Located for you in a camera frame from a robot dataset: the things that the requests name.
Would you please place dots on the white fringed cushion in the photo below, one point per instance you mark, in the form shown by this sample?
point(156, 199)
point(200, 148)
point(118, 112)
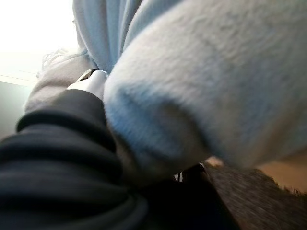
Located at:
point(204, 83)

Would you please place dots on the grey upholstered armchair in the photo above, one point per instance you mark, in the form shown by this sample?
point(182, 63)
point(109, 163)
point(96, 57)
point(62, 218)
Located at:
point(263, 206)

